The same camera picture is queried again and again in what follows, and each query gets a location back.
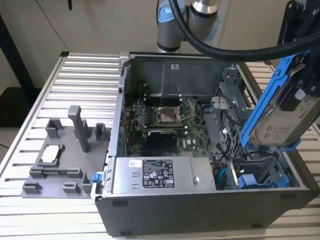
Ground black box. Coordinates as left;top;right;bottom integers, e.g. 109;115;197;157
0;86;39;129

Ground silver CPU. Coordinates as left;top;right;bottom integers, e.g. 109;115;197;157
41;144;61;164

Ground blue disk carrier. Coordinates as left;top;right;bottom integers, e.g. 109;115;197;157
236;163;291;189

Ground hard disk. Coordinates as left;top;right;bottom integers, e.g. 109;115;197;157
239;49;320;153

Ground CPU socket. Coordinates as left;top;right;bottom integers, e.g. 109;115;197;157
156;106;185;126

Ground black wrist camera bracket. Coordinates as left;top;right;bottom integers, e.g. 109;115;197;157
277;0;301;48

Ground perforated metal disk bay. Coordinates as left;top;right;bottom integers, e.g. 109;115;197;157
214;64;258;162

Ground black disk wire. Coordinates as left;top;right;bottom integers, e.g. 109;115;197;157
243;149;262;161
218;107;243;131

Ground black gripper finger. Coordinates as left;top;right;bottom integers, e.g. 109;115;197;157
290;53;305;76
279;49;320;112

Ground thin metal locking lever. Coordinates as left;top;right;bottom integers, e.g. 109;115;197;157
145;93;161;111

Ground gray parts rack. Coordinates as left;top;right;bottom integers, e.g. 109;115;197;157
21;104;112;200

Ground silver metal bracket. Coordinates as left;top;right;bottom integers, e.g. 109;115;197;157
211;95;238;111

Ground black RAM sticks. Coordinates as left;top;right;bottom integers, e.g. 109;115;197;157
147;95;183;107

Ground black desk leg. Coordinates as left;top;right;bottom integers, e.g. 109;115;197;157
0;12;36;101

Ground black graphics card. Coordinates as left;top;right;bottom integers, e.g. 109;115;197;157
145;127;187;149

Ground thin black wall cable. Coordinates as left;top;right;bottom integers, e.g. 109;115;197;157
34;0;70;52

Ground silver power supply unit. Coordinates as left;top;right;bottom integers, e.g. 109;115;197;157
111;156;217;195

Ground blue case latch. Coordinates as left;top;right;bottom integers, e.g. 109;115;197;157
91;172;104;185

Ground blue data wire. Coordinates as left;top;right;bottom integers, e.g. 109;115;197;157
215;166;229;189

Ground green motherboard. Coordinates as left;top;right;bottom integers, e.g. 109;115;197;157
123;96;214;159

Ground black PC case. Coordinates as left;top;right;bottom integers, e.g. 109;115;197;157
94;51;320;237

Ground metal socket cover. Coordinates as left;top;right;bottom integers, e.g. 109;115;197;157
174;97;199;124

